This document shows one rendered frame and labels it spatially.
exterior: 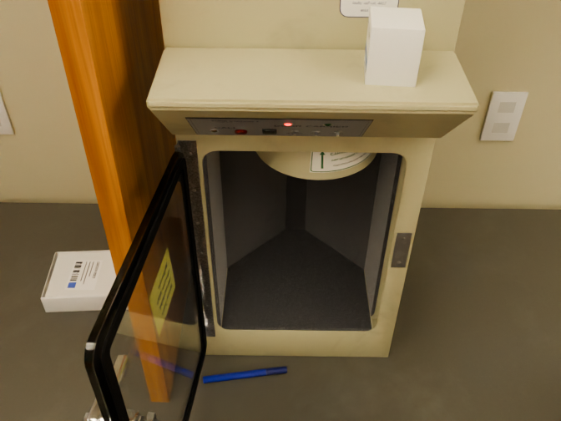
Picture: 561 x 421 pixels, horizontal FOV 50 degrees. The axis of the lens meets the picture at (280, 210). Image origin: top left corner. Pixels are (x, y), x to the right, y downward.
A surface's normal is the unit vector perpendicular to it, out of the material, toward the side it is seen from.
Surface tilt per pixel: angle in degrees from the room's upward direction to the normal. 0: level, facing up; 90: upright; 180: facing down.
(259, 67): 0
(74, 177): 90
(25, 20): 90
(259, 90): 0
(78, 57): 90
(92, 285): 0
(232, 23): 90
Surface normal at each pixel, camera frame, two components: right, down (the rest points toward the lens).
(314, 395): 0.01, -0.76
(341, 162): 0.32, 0.27
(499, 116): 0.00, 0.65
